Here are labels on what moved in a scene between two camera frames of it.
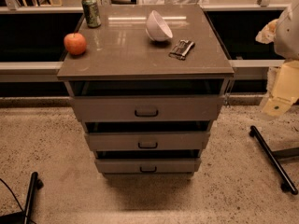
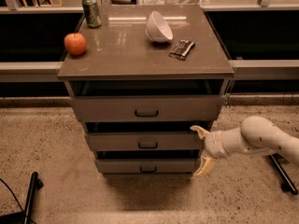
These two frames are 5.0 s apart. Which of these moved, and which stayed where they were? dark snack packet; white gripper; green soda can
Moved: white gripper
Stayed: dark snack packet; green soda can
